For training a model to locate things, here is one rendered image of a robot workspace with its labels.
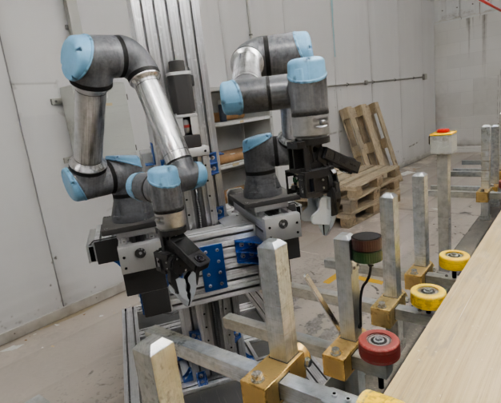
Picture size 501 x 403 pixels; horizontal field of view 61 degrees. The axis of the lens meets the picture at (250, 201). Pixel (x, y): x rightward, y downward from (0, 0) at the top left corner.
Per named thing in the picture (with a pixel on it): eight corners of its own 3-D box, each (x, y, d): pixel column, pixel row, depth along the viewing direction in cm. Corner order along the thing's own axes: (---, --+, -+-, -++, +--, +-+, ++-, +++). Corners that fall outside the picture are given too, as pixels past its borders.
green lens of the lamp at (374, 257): (347, 261, 86) (346, 251, 85) (359, 251, 90) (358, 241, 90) (375, 265, 82) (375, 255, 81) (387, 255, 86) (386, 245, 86)
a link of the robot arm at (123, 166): (152, 188, 150) (146, 150, 147) (117, 197, 142) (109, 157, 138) (136, 186, 159) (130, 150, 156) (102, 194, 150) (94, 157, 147)
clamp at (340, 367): (322, 375, 89) (321, 353, 88) (350, 342, 99) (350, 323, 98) (347, 383, 86) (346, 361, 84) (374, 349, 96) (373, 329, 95)
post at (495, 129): (490, 214, 229) (490, 125, 218) (490, 213, 232) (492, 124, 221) (497, 215, 227) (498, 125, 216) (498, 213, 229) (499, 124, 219)
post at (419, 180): (416, 321, 135) (411, 173, 124) (419, 316, 138) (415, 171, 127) (427, 323, 133) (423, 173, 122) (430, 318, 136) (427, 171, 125)
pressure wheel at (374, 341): (354, 392, 86) (350, 341, 84) (370, 370, 92) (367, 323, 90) (393, 405, 81) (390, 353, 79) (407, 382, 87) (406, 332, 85)
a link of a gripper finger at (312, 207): (298, 237, 92) (294, 196, 90) (320, 230, 95) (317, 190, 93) (307, 240, 89) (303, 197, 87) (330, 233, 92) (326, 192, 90)
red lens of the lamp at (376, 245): (346, 249, 85) (346, 239, 84) (358, 240, 89) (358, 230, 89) (375, 253, 81) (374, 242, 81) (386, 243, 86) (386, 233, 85)
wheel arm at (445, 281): (324, 269, 147) (323, 258, 146) (329, 266, 150) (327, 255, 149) (460, 293, 120) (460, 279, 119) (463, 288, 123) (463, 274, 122)
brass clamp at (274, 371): (240, 405, 68) (236, 378, 67) (286, 361, 78) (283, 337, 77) (271, 420, 65) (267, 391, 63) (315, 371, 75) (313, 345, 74)
